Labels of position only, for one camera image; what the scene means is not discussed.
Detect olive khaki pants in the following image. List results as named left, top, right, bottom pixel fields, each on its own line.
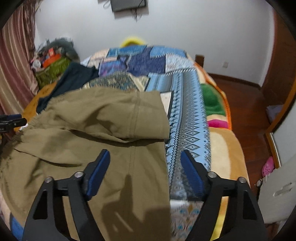
left=1, top=87, right=171, bottom=240

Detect wooden lap tray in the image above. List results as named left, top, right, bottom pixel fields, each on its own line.
left=22, top=82, right=57, bottom=123

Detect striped maroon curtain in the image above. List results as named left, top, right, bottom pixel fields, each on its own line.
left=1, top=1, right=40, bottom=114

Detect pink slipper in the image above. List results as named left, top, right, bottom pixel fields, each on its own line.
left=261, top=157, right=274, bottom=177

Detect orange plush blanket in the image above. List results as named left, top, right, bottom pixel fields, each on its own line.
left=191, top=58, right=250, bottom=241

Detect green storage bag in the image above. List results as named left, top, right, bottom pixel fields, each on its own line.
left=35, top=57, right=71, bottom=89

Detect orange box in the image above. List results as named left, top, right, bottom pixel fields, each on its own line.
left=43, top=54, right=62, bottom=68

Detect dark navy folded garment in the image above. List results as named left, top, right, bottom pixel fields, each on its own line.
left=36, top=62, right=99, bottom=114

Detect grey stuffed toy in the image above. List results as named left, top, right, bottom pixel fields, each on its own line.
left=46, top=38, right=80, bottom=62

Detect brown wooden door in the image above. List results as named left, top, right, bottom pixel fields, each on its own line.
left=261, top=11, right=295, bottom=133

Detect yellow curved headboard tube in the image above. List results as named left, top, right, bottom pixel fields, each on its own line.
left=120, top=36, right=146, bottom=48

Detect blue patchwork bedspread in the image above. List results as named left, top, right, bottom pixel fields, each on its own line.
left=81, top=45, right=211, bottom=240

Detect wall mounted black monitor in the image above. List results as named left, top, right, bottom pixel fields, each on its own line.
left=110, top=0, right=147, bottom=12

